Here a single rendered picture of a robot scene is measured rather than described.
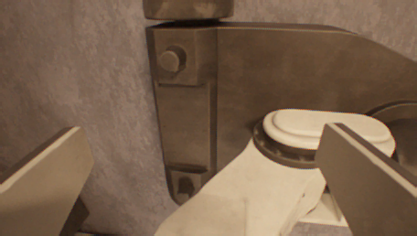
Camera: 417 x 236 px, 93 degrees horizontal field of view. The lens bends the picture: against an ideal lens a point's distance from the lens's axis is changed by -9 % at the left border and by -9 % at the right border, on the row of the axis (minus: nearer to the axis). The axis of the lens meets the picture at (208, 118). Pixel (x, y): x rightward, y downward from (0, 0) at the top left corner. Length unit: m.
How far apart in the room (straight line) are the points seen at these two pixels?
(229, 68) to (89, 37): 0.49
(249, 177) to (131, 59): 0.54
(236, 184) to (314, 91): 0.27
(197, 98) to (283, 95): 0.18
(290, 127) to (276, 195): 0.11
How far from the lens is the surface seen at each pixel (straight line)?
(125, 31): 0.72
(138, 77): 0.74
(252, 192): 0.30
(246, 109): 0.49
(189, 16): 0.43
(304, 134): 0.35
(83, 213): 1.37
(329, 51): 0.48
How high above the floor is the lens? 0.61
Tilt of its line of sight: 59 degrees down
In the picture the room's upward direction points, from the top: 159 degrees counter-clockwise
